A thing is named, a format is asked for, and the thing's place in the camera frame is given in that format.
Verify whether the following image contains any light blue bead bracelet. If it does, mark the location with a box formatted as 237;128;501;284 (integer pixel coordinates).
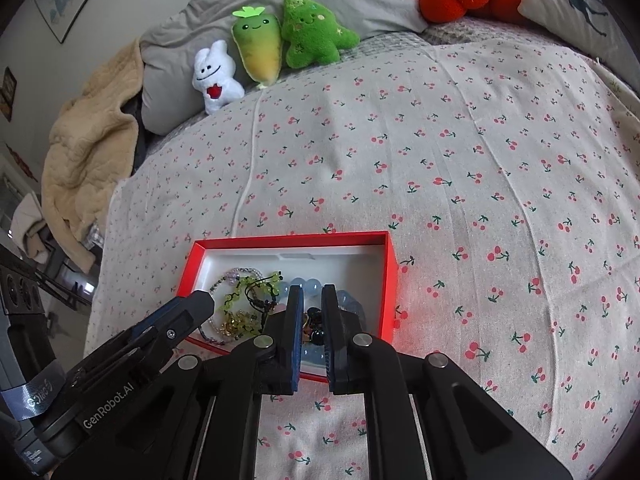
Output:
276;276;369;378

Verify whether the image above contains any black bead pink charm bracelet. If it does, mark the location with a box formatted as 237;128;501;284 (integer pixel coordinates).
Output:
243;278;328;347

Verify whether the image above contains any cherry print bed sheet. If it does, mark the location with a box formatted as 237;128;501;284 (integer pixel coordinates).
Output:
87;41;639;479

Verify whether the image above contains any white ghost plush toy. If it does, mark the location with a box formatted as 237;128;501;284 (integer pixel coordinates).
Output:
192;39;245;115

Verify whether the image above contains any green carrot plush toy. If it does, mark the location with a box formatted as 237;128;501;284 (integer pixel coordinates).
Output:
231;6;283;88

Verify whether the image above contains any beige quilted blanket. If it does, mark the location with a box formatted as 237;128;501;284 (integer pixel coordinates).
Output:
41;40;143;273

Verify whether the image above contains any green tree plush toy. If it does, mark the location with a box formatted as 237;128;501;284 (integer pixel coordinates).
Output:
281;0;360;70

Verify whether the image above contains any white deer print pillow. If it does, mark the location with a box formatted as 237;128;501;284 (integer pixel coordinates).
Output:
518;0;639;90

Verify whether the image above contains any green bead bracelet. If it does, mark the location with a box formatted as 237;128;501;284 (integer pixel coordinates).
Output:
217;271;284;339

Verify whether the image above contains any silver rhinestone bracelet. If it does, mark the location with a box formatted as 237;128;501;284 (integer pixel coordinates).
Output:
196;266;264;346

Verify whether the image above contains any red open gift box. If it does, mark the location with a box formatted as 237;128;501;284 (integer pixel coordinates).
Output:
178;231;398;393

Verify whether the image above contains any grey pillow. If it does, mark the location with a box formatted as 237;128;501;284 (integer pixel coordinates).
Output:
138;0;431;137

